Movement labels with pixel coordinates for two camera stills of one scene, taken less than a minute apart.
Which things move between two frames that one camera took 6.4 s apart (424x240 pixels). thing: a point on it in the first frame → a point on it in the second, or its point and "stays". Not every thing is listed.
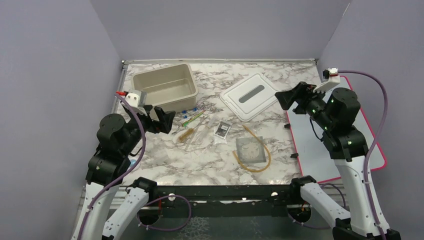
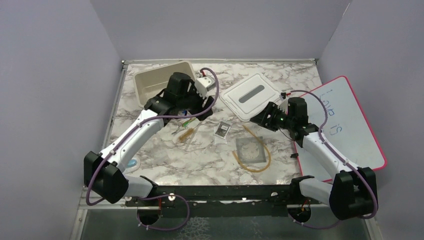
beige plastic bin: (174, 87) stays
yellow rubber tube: (259, 141) stays
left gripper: (165, 123) → (199, 107)
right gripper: (287, 98) → (271, 108)
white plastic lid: (249, 97) stays
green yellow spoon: (185, 123) stays
